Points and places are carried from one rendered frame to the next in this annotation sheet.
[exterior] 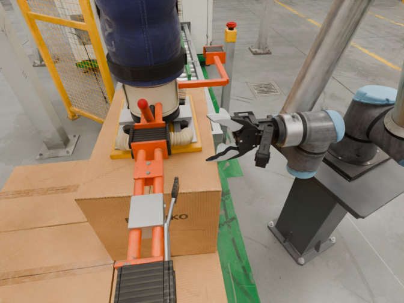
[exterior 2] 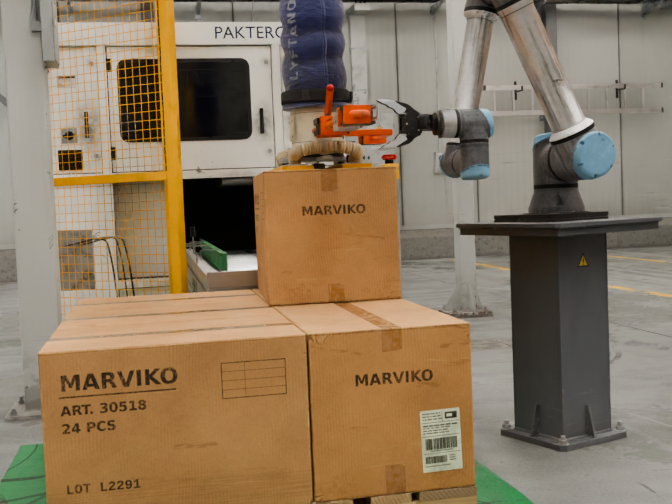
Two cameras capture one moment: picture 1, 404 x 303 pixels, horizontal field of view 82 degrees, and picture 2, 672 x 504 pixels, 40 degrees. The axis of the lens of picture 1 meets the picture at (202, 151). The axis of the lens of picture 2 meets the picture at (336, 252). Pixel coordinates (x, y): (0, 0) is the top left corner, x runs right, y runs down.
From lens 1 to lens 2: 2.44 m
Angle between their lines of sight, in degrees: 40
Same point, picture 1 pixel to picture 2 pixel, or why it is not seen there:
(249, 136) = (413, 118)
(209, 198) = (385, 178)
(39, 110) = (47, 311)
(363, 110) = (540, 150)
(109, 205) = (291, 183)
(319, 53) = (462, 78)
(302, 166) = (469, 158)
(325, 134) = (476, 118)
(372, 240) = not seen: outside the picture
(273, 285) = (516, 464)
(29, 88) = (48, 265)
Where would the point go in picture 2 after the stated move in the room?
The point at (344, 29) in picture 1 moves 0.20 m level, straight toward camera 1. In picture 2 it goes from (473, 58) to (454, 50)
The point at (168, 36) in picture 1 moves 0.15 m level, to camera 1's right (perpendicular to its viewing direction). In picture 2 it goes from (339, 69) to (385, 67)
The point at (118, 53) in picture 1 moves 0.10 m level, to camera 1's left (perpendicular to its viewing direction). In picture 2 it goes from (301, 79) to (269, 80)
